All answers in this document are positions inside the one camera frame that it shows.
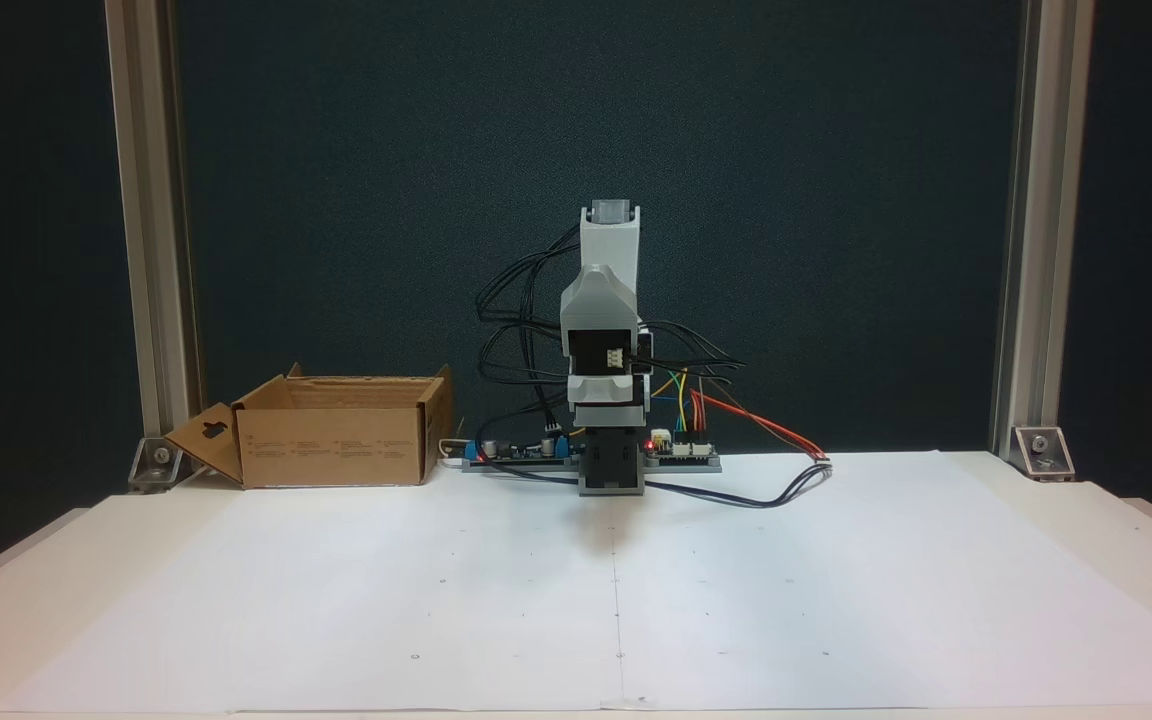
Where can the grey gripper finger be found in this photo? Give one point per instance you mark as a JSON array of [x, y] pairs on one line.
[[594, 278], [621, 278]]

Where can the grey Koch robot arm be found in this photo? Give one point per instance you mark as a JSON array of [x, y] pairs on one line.
[[611, 455]]

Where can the blue power circuit board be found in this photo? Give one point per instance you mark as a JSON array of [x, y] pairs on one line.
[[511, 455]]

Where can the open cardboard box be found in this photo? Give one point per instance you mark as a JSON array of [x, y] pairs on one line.
[[336, 445]]

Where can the aluminium frame post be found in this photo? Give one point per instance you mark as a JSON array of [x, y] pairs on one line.
[[1041, 200], [151, 200]]

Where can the metal corner bracket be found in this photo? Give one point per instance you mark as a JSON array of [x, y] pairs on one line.
[[1041, 450], [158, 462]]

